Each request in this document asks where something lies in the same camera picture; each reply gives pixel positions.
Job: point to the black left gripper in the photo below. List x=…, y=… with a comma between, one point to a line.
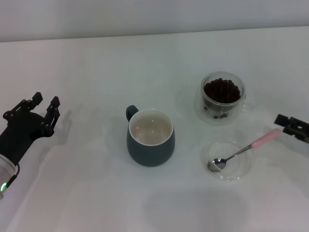
x=21, y=133

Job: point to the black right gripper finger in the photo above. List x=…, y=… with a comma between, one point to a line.
x=299, y=134
x=282, y=119

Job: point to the dark teal ceramic mug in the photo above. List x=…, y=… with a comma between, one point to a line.
x=150, y=153

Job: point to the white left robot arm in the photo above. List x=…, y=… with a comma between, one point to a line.
x=6, y=174

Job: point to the coffee bean pile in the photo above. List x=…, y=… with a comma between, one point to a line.
x=222, y=90

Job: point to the clear glass saucer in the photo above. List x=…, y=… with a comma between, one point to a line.
x=239, y=169

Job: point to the clear double-wall glass cup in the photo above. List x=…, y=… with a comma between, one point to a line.
x=220, y=110

